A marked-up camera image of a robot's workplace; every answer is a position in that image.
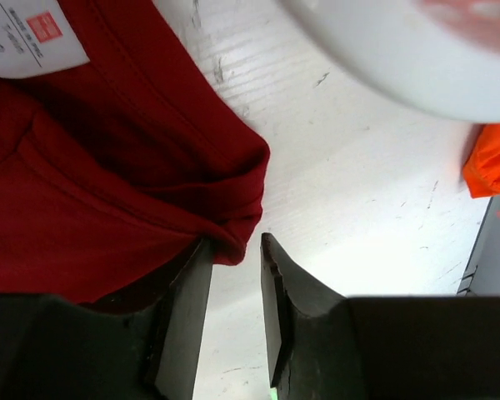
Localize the white plastic basket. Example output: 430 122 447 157
281 0 500 123

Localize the red t shirt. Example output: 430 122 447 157
0 1 270 303

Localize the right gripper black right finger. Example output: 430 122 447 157
261 232 344 388

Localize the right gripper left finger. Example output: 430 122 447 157
145 240 213 399

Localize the orange t shirt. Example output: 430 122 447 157
462 123 500 218

